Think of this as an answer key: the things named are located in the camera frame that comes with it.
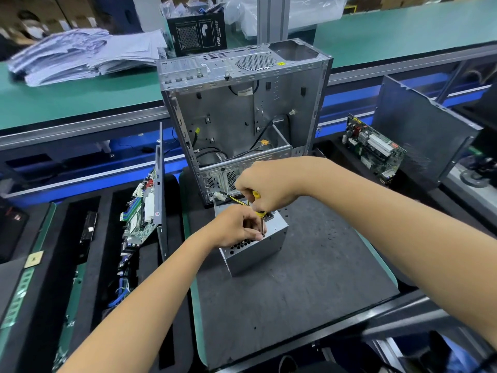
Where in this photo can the small black rectangular component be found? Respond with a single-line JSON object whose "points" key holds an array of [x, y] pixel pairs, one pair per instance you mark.
{"points": [[88, 227]]}

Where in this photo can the silver metal computer case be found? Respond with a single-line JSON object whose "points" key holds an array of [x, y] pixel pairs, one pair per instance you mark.
{"points": [[241, 112]]}

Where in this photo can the green board with white parts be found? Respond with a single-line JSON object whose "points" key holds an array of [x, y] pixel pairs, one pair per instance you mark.
{"points": [[375, 147]]}

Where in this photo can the person's right forearm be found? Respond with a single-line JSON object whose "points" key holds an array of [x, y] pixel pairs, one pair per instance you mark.
{"points": [[404, 244]]}

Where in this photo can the silver power supply unit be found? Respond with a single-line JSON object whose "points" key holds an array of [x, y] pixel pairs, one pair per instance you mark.
{"points": [[256, 248]]}

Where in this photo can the person's black clothing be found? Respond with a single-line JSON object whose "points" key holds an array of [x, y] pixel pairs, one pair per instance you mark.
{"points": [[489, 365]]}

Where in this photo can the small beige square chip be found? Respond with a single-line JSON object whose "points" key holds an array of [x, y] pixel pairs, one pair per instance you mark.
{"points": [[33, 258]]}

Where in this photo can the person's left forearm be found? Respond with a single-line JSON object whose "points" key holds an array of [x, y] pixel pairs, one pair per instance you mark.
{"points": [[132, 322]]}

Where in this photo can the black foam work mat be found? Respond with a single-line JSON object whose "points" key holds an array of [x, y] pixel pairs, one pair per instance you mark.
{"points": [[326, 283]]}

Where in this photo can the black foam tray with recess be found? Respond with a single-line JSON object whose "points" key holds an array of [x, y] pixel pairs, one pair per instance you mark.
{"points": [[435, 213]]}

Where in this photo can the black rectangular device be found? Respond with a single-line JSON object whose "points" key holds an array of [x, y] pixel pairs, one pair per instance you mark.
{"points": [[9, 229]]}

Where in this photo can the green conveyor belt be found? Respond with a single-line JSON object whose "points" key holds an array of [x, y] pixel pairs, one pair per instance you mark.
{"points": [[78, 93]]}

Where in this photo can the clear plastic bag pile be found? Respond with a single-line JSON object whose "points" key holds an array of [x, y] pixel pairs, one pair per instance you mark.
{"points": [[303, 11]]}

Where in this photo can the green motherboard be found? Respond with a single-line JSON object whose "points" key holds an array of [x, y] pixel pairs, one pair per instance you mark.
{"points": [[140, 209]]}

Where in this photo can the grey metal conveyor rail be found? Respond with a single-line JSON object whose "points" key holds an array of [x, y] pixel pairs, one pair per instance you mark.
{"points": [[78, 128]]}

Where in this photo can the grey metal post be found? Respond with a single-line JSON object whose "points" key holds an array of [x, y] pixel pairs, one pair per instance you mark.
{"points": [[273, 17]]}

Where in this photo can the black cardboard box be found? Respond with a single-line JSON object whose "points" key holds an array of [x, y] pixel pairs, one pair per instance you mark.
{"points": [[196, 33]]}

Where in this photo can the long green memory strip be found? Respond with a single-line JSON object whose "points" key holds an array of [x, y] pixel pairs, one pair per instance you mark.
{"points": [[19, 283], [68, 314]]}

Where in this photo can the person's right hand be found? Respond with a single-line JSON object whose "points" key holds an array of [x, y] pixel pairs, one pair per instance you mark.
{"points": [[272, 182]]}

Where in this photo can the black foam tray with slots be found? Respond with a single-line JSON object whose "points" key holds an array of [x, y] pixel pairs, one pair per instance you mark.
{"points": [[85, 307]]}

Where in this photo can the grey round metal part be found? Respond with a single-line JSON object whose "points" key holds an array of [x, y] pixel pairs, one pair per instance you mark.
{"points": [[474, 178]]}

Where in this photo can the dark grey case side panel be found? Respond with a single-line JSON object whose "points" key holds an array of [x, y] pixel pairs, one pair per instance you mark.
{"points": [[160, 198]]}

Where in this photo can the person's left hand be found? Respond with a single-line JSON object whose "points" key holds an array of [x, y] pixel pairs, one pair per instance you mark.
{"points": [[237, 225]]}

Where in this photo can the stack of grey paper sheets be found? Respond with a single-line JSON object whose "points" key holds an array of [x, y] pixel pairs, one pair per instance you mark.
{"points": [[85, 54]]}

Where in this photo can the large black metal panel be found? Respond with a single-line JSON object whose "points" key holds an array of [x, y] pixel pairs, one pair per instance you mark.
{"points": [[427, 132]]}

